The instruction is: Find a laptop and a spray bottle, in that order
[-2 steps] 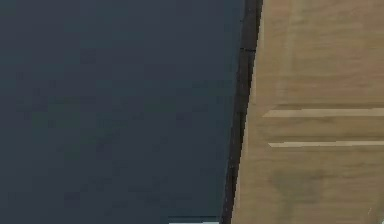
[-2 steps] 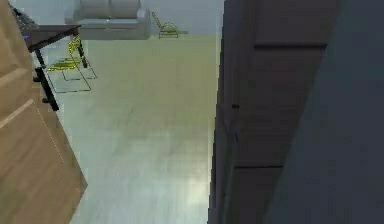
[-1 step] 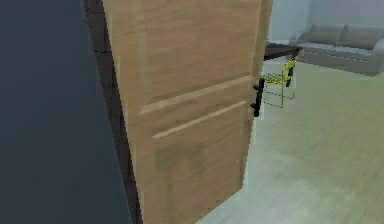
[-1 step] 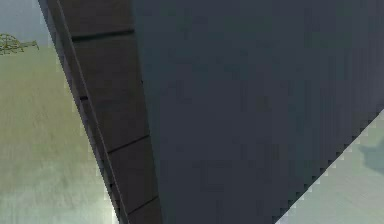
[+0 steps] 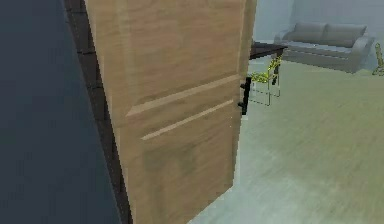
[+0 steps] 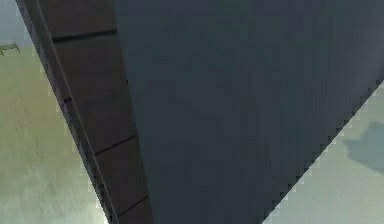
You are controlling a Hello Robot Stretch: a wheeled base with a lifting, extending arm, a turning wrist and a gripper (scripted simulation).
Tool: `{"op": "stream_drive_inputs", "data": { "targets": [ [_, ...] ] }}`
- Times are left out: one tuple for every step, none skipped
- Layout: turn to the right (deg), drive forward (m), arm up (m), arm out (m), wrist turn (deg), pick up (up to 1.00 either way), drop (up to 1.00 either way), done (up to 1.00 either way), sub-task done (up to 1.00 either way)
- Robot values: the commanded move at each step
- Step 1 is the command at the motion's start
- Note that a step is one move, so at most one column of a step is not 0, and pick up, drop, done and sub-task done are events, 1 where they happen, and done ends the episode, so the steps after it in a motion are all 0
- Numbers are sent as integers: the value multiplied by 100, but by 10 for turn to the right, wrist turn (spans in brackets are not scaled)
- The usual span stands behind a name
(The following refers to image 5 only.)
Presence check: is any light wooden room door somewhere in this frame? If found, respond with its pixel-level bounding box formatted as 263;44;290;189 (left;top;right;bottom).
83;0;258;224

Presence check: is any dark brown table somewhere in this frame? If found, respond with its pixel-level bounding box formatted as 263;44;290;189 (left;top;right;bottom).
249;41;288;86

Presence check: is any grey sofa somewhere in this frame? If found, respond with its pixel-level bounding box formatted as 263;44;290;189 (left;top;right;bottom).
273;21;376;74

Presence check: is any black door handle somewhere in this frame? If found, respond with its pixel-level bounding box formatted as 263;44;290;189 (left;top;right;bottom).
237;76;253;116

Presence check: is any yellow wire chair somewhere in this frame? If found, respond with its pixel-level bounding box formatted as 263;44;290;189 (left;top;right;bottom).
247;55;284;107

